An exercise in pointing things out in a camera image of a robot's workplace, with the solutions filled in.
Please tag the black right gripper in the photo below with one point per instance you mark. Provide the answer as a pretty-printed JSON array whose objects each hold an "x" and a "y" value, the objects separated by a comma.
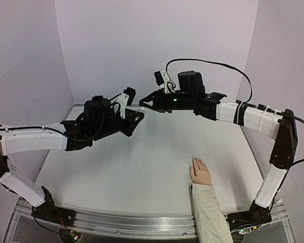
[{"x": 158, "y": 101}]

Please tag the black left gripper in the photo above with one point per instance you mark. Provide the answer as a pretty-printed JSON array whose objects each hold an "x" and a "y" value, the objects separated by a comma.
[{"x": 132, "y": 116}]

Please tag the clear nail polish bottle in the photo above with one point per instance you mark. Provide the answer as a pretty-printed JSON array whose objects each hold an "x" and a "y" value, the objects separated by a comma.
[{"x": 142, "y": 110}]

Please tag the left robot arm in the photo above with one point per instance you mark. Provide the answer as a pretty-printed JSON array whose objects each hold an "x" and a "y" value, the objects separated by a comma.
[{"x": 25, "y": 139}]

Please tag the beige sleeved forearm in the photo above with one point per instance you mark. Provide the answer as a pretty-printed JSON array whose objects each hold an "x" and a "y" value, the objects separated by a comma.
[{"x": 210, "y": 221}]

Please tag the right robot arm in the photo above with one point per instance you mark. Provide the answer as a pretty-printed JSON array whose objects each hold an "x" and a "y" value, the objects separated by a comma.
[{"x": 271, "y": 133}]

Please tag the mannequin hand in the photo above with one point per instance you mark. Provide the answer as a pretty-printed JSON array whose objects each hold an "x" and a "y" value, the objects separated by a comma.
[{"x": 199, "y": 172}]

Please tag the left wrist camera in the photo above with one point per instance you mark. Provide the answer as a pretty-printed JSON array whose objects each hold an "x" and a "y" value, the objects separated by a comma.
[{"x": 123, "y": 100}]

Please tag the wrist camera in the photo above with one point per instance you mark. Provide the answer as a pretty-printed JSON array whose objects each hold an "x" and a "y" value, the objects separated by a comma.
[
  {"x": 123, "y": 100},
  {"x": 164, "y": 82}
]

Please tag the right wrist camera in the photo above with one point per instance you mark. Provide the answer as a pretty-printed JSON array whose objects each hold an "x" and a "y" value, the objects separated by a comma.
[{"x": 164, "y": 82}]

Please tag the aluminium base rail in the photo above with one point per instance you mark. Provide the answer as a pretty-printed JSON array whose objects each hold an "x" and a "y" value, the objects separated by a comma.
[{"x": 100, "y": 227}]

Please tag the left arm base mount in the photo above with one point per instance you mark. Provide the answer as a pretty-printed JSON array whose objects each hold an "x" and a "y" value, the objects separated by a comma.
[{"x": 49, "y": 212}]

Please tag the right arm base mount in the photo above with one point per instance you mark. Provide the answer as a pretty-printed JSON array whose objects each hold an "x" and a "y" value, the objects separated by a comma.
[{"x": 255, "y": 216}]

